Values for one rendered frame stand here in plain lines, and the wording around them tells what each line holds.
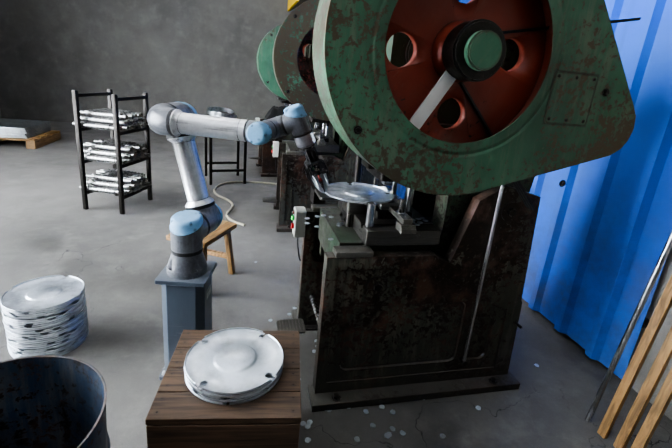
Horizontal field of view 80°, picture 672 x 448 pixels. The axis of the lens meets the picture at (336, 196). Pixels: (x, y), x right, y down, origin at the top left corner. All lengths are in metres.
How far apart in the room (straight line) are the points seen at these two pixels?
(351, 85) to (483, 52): 0.35
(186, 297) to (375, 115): 1.01
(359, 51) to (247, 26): 7.10
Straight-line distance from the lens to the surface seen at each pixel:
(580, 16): 1.41
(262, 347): 1.38
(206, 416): 1.24
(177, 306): 1.69
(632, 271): 2.26
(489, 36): 1.16
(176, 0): 8.24
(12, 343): 2.18
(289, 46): 2.85
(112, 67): 8.40
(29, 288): 2.21
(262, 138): 1.36
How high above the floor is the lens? 1.23
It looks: 17 degrees down
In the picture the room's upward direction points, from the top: 5 degrees clockwise
